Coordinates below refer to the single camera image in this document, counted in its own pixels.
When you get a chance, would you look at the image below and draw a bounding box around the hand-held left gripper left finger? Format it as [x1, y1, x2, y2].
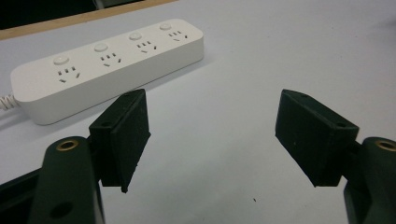
[27, 88, 152, 224]

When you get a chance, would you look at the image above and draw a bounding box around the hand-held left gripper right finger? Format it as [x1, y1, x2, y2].
[275, 89, 396, 224]

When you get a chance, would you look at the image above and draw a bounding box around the white power strip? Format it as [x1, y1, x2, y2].
[10, 18, 205, 126]

